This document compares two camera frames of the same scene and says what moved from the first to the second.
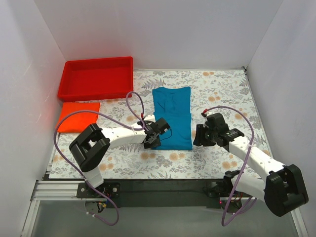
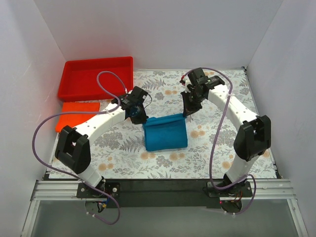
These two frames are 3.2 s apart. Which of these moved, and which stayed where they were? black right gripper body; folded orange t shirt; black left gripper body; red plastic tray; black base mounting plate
Moved: black right gripper body; black left gripper body
Stayed: folded orange t shirt; black base mounting plate; red plastic tray
